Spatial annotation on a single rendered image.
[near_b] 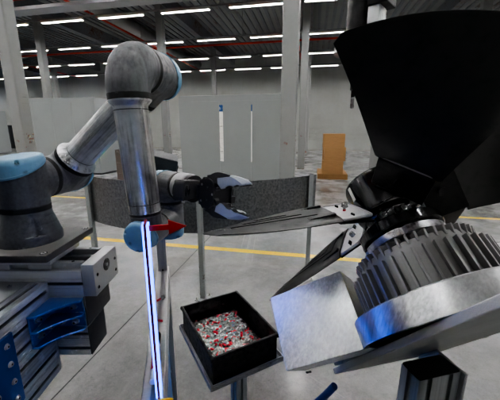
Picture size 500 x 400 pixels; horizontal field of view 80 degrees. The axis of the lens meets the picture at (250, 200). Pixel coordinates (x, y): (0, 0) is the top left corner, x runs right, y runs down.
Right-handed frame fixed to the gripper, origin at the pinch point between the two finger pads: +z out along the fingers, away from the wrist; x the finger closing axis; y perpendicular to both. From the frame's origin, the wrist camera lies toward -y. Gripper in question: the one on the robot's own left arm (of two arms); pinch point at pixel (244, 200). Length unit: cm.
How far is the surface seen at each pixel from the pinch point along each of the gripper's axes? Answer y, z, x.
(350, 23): -1.9, 20.2, -31.4
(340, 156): 741, -283, -37
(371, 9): -2.0, 23.4, -32.7
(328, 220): -3.6, 21.3, -0.1
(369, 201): 5.9, 24.6, -3.2
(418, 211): 4.9, 32.8, -2.9
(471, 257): -1.2, 40.6, 1.5
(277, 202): 153, -90, 24
